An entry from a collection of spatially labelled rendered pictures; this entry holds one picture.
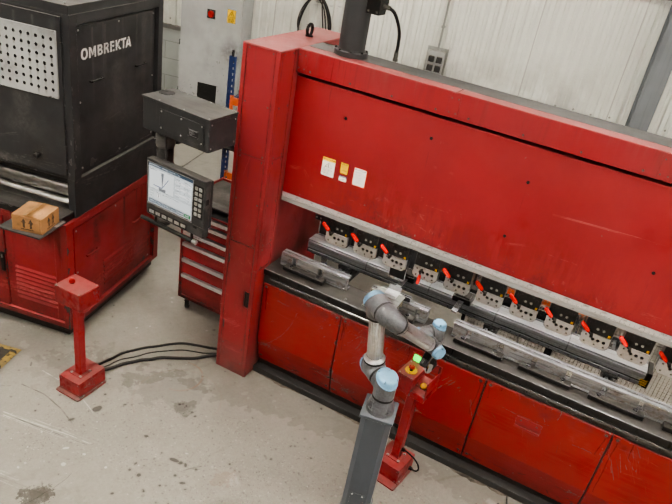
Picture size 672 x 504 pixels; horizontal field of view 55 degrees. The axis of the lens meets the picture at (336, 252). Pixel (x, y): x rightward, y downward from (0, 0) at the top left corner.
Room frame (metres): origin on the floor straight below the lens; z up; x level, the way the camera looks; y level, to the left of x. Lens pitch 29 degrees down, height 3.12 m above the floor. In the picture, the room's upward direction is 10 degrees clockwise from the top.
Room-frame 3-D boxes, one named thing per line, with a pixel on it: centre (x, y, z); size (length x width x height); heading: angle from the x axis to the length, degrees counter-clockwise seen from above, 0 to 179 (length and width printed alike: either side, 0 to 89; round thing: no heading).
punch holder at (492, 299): (3.25, -0.93, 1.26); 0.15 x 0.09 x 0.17; 67
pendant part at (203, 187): (3.41, 0.95, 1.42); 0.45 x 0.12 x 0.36; 63
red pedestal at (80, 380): (3.21, 1.50, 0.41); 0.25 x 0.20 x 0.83; 157
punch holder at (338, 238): (3.63, 0.00, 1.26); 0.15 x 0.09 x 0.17; 67
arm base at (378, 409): (2.64, -0.38, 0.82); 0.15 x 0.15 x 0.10
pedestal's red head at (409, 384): (2.98, -0.59, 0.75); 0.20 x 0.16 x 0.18; 59
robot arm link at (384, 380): (2.64, -0.37, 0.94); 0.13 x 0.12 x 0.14; 29
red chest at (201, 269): (4.37, 0.85, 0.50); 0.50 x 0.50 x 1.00; 67
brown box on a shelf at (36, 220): (3.49, 1.91, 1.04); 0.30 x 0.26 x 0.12; 79
